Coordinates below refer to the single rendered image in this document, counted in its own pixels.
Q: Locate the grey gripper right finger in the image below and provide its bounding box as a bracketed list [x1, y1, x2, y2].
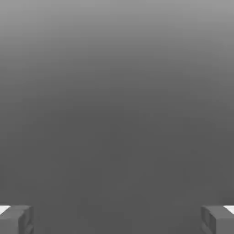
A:
[200, 205, 234, 234]

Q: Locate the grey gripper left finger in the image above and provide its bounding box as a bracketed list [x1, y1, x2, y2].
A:
[0, 204, 35, 234]

